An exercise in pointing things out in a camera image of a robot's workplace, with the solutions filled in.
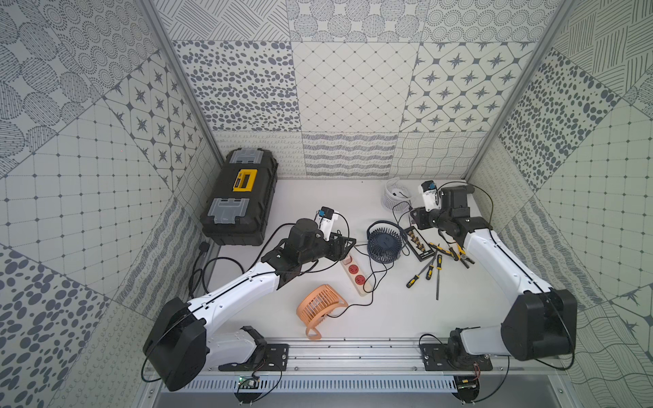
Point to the dark blue desk fan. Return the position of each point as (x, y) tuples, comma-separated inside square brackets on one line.
[(385, 241)]

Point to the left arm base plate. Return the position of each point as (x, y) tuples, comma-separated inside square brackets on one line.
[(265, 358)]

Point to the beige red power strip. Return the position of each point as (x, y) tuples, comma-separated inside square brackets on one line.
[(359, 278)]

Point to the yellow pliers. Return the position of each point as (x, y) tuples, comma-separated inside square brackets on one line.
[(458, 255)]

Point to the black yellow screwdriver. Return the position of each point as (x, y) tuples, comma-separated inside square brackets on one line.
[(412, 281), (436, 264)]

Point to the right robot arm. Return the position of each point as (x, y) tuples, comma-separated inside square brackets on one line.
[(541, 321)]

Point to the orange desk fan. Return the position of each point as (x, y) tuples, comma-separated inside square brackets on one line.
[(316, 306)]

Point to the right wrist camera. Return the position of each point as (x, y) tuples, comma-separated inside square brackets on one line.
[(430, 195)]

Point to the aluminium rail frame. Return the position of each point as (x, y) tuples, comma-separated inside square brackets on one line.
[(366, 356)]

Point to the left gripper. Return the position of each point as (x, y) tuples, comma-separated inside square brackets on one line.
[(342, 245)]

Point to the black yellow toolbox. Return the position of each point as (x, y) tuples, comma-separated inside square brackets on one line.
[(238, 208)]

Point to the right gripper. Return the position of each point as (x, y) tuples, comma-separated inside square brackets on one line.
[(420, 218)]

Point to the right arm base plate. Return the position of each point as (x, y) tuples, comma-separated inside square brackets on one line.
[(438, 357)]

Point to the black bit set case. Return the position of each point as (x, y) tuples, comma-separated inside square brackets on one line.
[(418, 244)]

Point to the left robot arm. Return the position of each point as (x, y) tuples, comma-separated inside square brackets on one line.
[(183, 342)]

